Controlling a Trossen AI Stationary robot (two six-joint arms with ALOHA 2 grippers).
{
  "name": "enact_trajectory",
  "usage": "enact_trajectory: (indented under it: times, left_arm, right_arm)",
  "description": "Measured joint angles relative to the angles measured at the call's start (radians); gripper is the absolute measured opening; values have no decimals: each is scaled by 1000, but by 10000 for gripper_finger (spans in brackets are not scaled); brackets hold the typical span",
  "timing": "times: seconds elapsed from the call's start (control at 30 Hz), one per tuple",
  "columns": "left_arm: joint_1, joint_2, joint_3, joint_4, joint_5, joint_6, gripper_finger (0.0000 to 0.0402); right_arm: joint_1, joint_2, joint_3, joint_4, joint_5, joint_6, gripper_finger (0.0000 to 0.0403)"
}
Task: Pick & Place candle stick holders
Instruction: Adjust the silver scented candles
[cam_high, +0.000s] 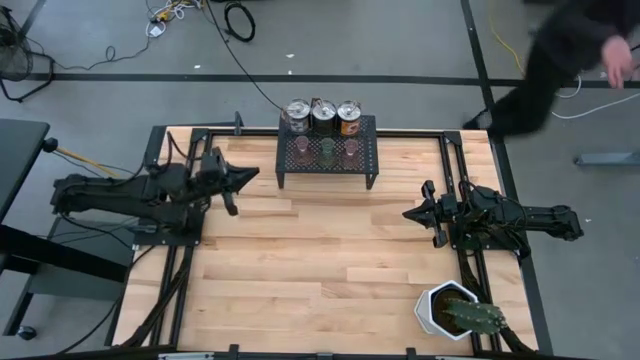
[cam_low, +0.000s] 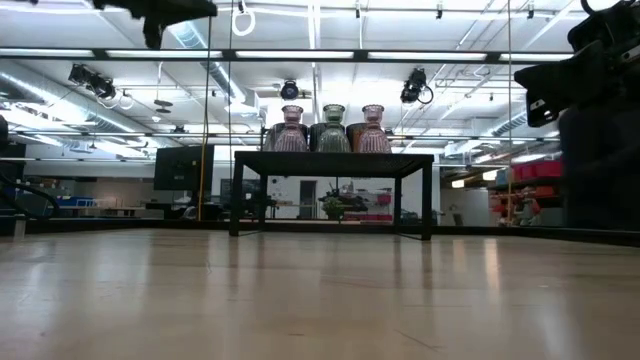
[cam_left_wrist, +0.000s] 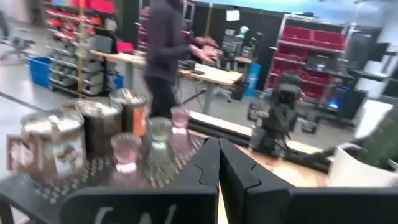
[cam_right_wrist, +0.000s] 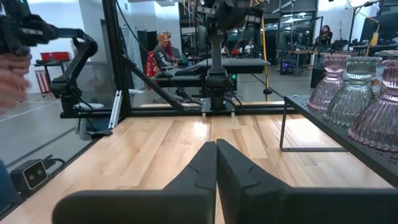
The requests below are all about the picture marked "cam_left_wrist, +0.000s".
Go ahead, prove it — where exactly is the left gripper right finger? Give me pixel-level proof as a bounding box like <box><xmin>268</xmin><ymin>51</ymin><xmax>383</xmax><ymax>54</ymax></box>
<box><xmin>218</xmin><ymin>138</ymin><xmax>398</xmax><ymax>224</ymax></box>

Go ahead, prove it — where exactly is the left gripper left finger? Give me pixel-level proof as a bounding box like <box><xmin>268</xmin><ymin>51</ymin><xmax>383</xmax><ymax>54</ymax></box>
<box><xmin>58</xmin><ymin>136</ymin><xmax>220</xmax><ymax>224</ymax></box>

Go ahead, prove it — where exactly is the green glass candlestick holder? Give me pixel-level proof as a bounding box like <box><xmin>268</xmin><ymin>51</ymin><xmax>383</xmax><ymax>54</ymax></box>
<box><xmin>147</xmin><ymin>117</ymin><xmax>174</xmax><ymax>166</ymax></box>

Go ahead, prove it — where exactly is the pink glass candlestick holder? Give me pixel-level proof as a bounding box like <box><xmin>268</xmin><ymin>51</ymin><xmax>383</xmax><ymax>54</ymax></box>
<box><xmin>109</xmin><ymin>132</ymin><xmax>143</xmax><ymax>187</ymax></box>
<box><xmin>170</xmin><ymin>106</ymin><xmax>192</xmax><ymax>150</ymax></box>

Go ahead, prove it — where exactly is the orange label candle tin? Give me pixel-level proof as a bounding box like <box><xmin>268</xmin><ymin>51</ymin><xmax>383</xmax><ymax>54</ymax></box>
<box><xmin>109</xmin><ymin>88</ymin><xmax>150</xmax><ymax>138</ymax></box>

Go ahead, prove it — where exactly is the dark striped candle tin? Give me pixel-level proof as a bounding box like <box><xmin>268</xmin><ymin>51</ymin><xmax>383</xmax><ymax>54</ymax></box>
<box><xmin>74</xmin><ymin>98</ymin><xmax>124</xmax><ymax>159</ymax></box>

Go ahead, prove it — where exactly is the floral label candle tin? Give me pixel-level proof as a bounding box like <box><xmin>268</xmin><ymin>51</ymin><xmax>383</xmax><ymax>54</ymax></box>
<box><xmin>6</xmin><ymin>108</ymin><xmax>87</xmax><ymax>180</ymax></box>

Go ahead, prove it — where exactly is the white hexagonal planter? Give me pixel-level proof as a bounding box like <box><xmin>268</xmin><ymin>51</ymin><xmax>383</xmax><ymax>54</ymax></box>
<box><xmin>325</xmin><ymin>142</ymin><xmax>398</xmax><ymax>188</ymax></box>

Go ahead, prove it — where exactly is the black perforated metal shelf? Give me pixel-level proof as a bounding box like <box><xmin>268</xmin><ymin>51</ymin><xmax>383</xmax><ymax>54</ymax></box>
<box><xmin>0</xmin><ymin>132</ymin><xmax>206</xmax><ymax>224</ymax></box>

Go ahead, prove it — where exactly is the blue cylinder bin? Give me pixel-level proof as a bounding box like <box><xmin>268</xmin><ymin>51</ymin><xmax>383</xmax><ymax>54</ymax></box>
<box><xmin>244</xmin><ymin>62</ymin><xmax>262</xmax><ymax>98</ymax></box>

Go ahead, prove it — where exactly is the wooden top standing desk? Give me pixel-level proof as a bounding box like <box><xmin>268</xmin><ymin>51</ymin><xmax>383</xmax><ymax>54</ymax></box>
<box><xmin>89</xmin><ymin>49</ymin><xmax>244</xmax><ymax>116</ymax></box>

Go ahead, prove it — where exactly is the computer with blue light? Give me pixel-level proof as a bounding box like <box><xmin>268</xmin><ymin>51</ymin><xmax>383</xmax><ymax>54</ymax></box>
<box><xmin>323</xmin><ymin>83</ymin><xmax>367</xmax><ymax>121</ymax></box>

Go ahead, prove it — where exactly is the person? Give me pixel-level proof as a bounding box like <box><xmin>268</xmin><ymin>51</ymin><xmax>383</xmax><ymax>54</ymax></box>
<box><xmin>144</xmin><ymin>0</ymin><xmax>221</xmax><ymax>119</ymax></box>

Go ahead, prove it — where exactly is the red bin shelving rack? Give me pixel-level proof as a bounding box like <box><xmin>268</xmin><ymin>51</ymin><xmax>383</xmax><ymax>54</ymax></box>
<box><xmin>264</xmin><ymin>14</ymin><xmax>349</xmax><ymax>103</ymax></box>

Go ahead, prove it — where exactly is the white paper sign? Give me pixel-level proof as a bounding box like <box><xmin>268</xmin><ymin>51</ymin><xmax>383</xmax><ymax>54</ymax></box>
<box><xmin>225</xmin><ymin>9</ymin><xmax>241</xmax><ymax>22</ymax></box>

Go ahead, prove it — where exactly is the grey drawer storage rack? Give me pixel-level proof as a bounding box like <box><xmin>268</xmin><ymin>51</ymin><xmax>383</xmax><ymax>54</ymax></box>
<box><xmin>42</xmin><ymin>0</ymin><xmax>119</xmax><ymax>98</ymax></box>

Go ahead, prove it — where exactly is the blue plastic crate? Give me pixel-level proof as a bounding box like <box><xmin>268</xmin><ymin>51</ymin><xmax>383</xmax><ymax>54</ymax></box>
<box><xmin>29</xmin><ymin>55</ymin><xmax>53</xmax><ymax>90</ymax></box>

